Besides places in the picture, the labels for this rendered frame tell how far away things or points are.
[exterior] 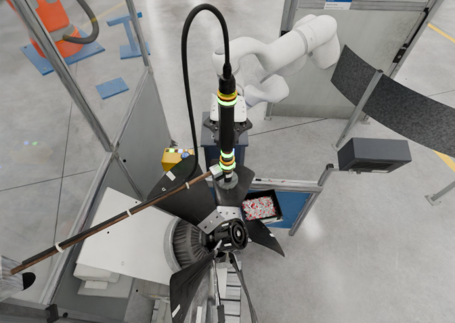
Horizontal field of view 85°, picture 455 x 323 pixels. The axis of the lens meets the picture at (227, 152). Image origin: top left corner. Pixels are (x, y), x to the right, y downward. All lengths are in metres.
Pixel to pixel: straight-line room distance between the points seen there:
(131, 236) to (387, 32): 2.52
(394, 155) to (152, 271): 1.15
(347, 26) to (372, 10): 0.20
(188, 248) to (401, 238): 2.07
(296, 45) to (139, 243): 0.88
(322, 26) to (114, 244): 1.00
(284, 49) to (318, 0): 1.60
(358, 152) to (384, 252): 1.42
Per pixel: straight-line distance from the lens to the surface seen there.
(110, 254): 0.98
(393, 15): 2.70
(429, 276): 2.72
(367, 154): 1.33
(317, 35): 0.93
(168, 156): 1.39
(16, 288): 0.80
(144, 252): 1.05
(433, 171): 3.33
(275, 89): 1.39
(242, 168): 1.19
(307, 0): 2.43
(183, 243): 1.06
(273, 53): 0.84
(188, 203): 0.92
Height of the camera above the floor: 2.16
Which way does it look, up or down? 53 degrees down
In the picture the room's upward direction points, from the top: straight up
